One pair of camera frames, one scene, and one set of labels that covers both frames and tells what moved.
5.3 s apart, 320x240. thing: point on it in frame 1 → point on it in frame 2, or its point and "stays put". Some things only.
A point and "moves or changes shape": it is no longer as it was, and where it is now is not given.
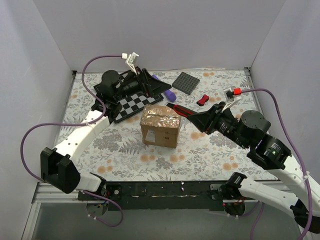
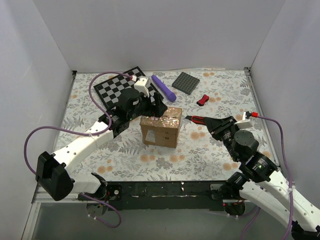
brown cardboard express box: [160, 126] stays put
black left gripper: [145, 81] → [152, 108]
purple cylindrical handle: [168, 94] stays put
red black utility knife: [182, 110] moves or changes shape
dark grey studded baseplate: [185, 83] stays put
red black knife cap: [201, 102] stays put
